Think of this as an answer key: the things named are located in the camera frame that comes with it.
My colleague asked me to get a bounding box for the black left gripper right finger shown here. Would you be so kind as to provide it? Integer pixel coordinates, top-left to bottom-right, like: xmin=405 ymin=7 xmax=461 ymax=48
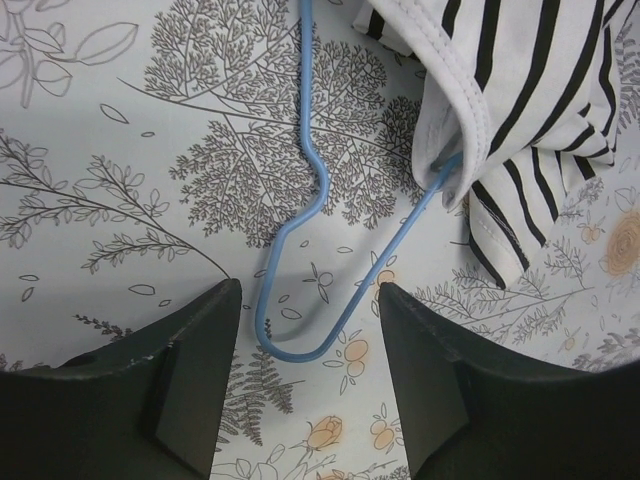
xmin=379 ymin=283 xmax=639 ymax=479

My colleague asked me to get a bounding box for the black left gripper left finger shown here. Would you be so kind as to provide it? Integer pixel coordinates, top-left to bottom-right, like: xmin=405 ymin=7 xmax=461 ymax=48
xmin=1 ymin=279 xmax=242 ymax=479

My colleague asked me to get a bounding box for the white black thin striped tank top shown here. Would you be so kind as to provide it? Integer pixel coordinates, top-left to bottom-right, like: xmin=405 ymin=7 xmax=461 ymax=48
xmin=353 ymin=1 xmax=634 ymax=288

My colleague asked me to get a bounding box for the floral patterned table mat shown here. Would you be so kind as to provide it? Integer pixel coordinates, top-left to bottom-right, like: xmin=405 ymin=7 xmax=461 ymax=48
xmin=1 ymin=1 xmax=639 ymax=479

